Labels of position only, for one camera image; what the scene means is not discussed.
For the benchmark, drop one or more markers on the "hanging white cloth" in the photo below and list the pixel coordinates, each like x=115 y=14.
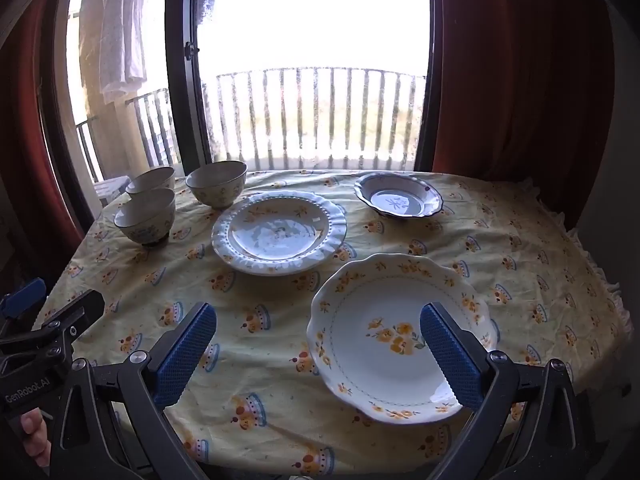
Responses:
x=117 y=35

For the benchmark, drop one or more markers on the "dark window frame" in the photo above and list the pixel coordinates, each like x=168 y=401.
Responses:
x=182 y=110

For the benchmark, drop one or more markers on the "yellow printed tablecloth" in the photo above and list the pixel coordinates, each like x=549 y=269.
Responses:
x=280 y=385

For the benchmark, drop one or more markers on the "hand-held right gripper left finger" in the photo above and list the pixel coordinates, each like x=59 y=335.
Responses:
x=184 y=355

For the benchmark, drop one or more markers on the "blue rimmed deep plate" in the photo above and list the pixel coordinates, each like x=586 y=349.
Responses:
x=400 y=200

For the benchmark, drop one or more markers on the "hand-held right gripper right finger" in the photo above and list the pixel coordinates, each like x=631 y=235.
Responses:
x=450 y=355

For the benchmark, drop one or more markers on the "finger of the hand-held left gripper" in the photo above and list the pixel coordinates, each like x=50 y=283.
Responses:
x=70 y=317
x=22 y=294

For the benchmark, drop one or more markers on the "white plastic chair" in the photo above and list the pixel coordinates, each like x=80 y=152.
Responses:
x=112 y=187

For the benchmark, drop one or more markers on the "balcony railing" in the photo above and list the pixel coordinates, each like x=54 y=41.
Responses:
x=320 y=68

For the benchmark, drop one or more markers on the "person's left hand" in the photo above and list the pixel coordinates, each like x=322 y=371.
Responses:
x=34 y=435

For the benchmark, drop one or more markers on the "white ridged rim plate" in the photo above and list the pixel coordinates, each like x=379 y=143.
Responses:
x=277 y=232

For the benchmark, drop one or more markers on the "white patterned bowl dark base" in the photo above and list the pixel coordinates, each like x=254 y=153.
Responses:
x=145 y=220

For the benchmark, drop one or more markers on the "white patterned ceramic bowl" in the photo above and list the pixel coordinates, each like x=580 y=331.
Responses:
x=215 y=187
x=150 y=177

